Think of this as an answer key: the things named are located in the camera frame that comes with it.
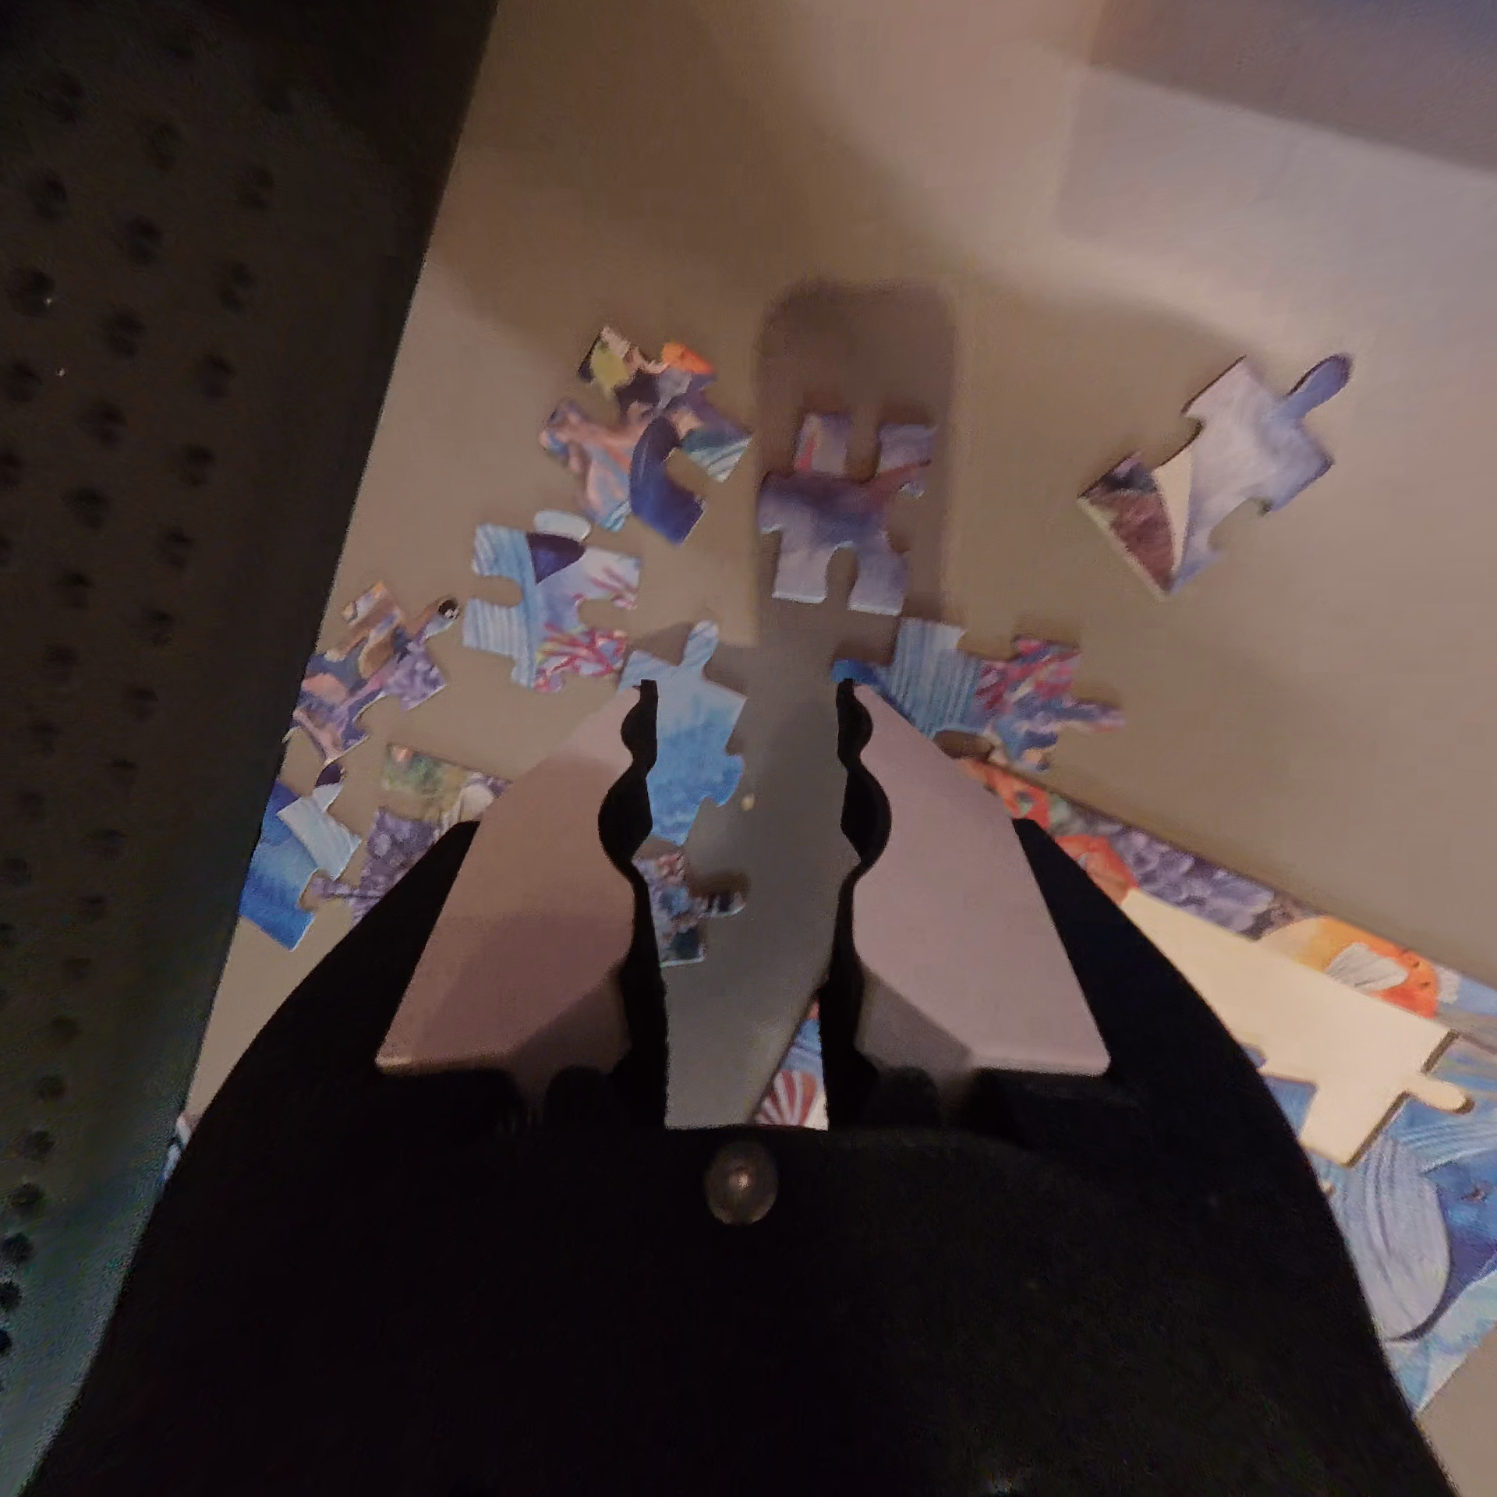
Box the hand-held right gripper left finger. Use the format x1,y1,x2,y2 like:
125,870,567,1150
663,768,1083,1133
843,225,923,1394
376,679,670,1130

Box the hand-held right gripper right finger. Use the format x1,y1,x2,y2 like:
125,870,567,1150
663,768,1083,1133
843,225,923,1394
818,679,1110,1130

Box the urchin and green puzzle piece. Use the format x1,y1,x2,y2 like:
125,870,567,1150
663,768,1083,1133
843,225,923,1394
372,743,511,834

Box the striped blue coral puzzle piece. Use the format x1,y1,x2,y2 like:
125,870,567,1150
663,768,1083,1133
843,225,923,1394
832,617,1124,775

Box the jigsaw puzzle pieces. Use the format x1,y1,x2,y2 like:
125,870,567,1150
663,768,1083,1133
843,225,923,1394
239,324,1356,973

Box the black perforated padded panel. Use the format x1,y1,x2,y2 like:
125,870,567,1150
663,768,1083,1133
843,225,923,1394
0,0,499,1497

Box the puzzle frame board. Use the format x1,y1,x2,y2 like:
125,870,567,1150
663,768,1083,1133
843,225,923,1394
748,761,1497,1417

